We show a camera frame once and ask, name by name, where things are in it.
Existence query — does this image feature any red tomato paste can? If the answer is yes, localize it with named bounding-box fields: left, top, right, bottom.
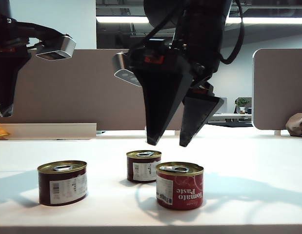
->
left=155, top=162, right=204, bottom=211

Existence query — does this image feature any green potted plant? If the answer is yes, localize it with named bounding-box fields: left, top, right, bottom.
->
left=235, top=97, right=250, bottom=115

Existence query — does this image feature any dark red can barcode label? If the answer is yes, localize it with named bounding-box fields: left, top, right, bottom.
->
left=37, top=160, right=88, bottom=207

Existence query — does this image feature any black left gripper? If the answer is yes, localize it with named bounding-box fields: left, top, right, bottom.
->
left=0, top=12, right=32, bottom=117

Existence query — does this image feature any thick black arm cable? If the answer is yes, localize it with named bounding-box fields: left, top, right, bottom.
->
left=218, top=0, right=245, bottom=65

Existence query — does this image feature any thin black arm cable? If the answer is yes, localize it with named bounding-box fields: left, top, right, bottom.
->
left=127, top=7, right=190, bottom=53

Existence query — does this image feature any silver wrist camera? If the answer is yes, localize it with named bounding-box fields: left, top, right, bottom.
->
left=112, top=52, right=143, bottom=88
left=35, top=35, right=77, bottom=60

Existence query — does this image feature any brown desk partition white edge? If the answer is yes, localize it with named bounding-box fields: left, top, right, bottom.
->
left=252, top=48, right=302, bottom=131

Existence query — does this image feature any white office desk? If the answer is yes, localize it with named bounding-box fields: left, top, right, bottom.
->
left=209, top=113, right=253, bottom=123

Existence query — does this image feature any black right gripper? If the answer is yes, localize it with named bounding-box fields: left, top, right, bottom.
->
left=127, top=36, right=225, bottom=147

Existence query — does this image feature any long ceiling light strip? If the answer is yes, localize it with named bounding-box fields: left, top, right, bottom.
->
left=96, top=16, right=302, bottom=25

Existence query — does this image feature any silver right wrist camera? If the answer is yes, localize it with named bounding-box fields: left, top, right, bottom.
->
left=112, top=52, right=143, bottom=88

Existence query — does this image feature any wide brown desk partition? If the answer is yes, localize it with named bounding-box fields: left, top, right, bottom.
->
left=0, top=49, right=204, bottom=131

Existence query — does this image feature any orange object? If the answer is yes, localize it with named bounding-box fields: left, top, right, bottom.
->
left=0, top=123, right=10, bottom=140

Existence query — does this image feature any brown bag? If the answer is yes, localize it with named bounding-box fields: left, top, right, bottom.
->
left=285, top=113, right=302, bottom=137

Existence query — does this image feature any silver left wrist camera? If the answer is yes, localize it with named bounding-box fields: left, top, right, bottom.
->
left=35, top=35, right=77, bottom=60

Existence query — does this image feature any dark red can white label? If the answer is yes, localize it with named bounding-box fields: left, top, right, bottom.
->
left=126, top=150, right=162, bottom=183

